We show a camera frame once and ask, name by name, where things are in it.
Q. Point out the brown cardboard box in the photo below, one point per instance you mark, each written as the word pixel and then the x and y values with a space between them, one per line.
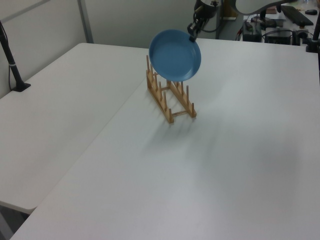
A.
pixel 230 10

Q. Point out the black camera pole white band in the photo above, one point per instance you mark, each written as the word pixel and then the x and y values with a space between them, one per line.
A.
pixel 15 72

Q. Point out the blue round plate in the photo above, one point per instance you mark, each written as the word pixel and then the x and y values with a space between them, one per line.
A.
pixel 175 56

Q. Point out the grey partition post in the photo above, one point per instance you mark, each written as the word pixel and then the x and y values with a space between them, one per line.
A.
pixel 85 20

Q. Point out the black knob controller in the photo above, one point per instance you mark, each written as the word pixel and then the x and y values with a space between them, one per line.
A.
pixel 262 21

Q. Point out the black computer mouse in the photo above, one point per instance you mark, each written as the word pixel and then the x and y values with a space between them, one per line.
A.
pixel 311 11

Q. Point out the black computer keyboard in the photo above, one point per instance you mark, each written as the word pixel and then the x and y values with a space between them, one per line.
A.
pixel 297 15

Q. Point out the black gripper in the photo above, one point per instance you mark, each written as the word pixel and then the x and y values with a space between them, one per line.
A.
pixel 201 18

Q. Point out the black electronics box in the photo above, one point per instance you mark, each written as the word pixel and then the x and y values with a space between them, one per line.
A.
pixel 252 36

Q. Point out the flat black device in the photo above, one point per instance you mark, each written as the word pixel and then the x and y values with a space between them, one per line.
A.
pixel 277 38

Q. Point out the black clamped camera pole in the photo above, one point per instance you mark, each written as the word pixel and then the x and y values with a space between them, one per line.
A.
pixel 312 46

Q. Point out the wooden plate rack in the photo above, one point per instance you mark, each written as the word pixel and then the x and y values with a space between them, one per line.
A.
pixel 170 118

